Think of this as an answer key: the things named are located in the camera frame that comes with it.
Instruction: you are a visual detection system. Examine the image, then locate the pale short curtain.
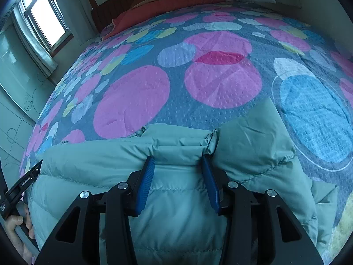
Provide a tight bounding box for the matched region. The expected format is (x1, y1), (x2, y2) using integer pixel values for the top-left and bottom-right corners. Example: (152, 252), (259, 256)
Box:
(12, 6), (58, 75)

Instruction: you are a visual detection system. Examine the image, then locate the bed with dotted bedspread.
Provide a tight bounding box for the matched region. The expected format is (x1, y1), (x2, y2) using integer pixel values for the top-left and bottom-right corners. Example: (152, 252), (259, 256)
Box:
(19, 0), (353, 265)

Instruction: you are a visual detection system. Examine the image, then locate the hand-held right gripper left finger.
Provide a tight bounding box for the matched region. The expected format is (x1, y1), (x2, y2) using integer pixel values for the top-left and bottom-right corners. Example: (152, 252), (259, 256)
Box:
(34, 156), (156, 265)

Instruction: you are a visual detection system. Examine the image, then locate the green puffer jacket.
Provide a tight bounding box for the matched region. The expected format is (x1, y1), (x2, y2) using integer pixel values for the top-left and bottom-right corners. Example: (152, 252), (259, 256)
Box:
(23, 97), (338, 265)

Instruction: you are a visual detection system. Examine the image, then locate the red pillow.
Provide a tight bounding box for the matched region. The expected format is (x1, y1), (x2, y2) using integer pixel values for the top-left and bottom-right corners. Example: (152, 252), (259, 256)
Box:
(103, 0), (232, 40)

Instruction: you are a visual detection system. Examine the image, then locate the person's left hand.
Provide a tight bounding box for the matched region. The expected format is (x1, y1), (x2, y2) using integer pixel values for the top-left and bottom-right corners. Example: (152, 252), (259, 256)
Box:
(4, 206), (39, 260)

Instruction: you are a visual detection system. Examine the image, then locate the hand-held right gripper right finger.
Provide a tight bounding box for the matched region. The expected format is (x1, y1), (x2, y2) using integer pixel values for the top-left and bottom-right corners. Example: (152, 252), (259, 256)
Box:
(201, 155), (324, 265)

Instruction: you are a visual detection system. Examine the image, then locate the small window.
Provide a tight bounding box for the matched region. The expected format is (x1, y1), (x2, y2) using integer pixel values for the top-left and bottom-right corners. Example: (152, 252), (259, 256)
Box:
(12, 0), (75, 57)

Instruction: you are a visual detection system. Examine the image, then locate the wooden headboard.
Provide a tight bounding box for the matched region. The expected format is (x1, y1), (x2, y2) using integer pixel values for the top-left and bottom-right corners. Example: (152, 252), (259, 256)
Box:
(80, 0), (232, 34)

